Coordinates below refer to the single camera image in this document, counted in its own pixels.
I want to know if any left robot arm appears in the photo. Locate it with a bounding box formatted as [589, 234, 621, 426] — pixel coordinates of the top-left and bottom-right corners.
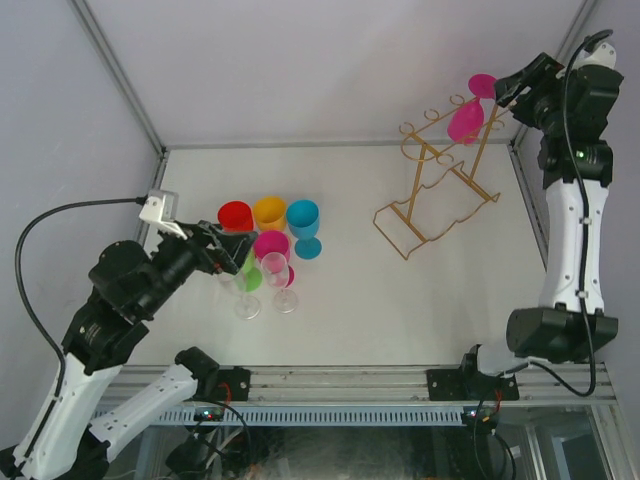
[1, 221, 258, 479]

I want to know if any red wine glass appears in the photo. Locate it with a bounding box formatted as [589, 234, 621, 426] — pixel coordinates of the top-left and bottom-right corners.
[217, 200, 254, 232]

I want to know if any gold wire glass rack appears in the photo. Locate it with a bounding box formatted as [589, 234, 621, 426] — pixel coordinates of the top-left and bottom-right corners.
[372, 95, 507, 260]

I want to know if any magenta wine glass front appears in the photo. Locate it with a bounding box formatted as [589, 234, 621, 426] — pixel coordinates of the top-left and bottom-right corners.
[252, 230, 295, 287]

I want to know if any clear wine glass front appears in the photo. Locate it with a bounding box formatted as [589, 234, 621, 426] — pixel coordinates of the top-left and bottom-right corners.
[218, 272, 261, 320]

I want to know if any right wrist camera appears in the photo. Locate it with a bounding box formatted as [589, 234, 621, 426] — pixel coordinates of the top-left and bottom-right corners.
[567, 41, 617, 71]

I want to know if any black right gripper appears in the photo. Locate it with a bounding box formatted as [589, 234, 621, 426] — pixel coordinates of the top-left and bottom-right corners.
[492, 52, 572, 135]

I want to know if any aluminium frame rail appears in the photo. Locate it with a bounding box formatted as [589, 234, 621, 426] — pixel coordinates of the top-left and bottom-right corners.
[99, 363, 616, 407]

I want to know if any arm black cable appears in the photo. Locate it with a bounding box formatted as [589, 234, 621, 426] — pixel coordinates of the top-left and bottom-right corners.
[529, 28, 615, 399]
[14, 197, 149, 401]

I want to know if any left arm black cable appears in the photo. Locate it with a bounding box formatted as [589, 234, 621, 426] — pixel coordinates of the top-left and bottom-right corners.
[14, 197, 149, 401]

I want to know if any magenta wine glass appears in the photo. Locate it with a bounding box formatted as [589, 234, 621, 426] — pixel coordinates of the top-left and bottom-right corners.
[252, 230, 295, 287]
[447, 73, 496, 145]

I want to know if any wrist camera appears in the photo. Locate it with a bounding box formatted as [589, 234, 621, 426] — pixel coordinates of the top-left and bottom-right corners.
[139, 189, 187, 239]
[567, 41, 617, 71]

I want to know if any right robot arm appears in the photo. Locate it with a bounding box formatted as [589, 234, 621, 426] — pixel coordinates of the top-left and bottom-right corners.
[459, 43, 624, 399]

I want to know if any green wine glass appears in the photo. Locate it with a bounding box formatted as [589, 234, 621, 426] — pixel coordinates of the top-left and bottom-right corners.
[241, 250, 263, 293]

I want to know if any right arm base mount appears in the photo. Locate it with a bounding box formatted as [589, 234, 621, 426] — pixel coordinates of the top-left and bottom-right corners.
[426, 368, 520, 401]

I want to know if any yellow wine glass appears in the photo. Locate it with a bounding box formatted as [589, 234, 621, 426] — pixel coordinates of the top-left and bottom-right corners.
[252, 196, 287, 232]

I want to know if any clear wine glass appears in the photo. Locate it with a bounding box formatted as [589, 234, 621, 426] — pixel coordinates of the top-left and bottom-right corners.
[261, 252, 299, 314]
[218, 272, 261, 320]

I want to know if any slotted grey cable duct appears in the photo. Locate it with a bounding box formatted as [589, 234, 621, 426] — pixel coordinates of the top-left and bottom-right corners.
[150, 405, 465, 427]

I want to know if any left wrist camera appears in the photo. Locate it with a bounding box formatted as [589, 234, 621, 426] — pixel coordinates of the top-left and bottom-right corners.
[139, 189, 187, 239]

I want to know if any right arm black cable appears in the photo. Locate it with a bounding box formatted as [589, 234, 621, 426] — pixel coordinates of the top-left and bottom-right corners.
[529, 28, 615, 399]

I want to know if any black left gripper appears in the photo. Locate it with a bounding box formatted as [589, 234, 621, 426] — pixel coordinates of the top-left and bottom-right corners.
[139, 216, 259, 315]

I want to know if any blue wine glass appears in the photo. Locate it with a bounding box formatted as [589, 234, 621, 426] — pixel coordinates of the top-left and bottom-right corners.
[286, 199, 322, 260]

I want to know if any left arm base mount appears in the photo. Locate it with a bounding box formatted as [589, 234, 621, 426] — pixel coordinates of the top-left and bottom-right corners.
[193, 366, 251, 403]

